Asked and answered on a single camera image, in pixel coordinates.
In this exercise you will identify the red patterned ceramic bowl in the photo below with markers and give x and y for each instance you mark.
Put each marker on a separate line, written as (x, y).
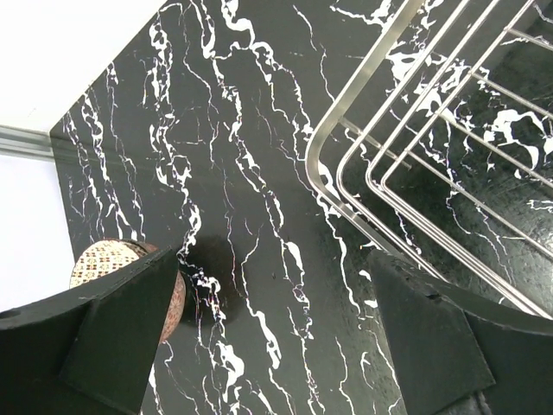
(116, 256)

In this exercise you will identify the metal wire dish rack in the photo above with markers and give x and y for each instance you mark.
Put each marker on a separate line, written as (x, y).
(439, 145)

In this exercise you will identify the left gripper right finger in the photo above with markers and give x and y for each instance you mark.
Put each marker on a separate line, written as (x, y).
(455, 352)

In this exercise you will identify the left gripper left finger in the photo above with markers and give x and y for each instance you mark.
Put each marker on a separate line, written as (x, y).
(88, 350)

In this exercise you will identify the black marble pattern mat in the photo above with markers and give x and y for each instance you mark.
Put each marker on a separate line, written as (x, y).
(197, 133)

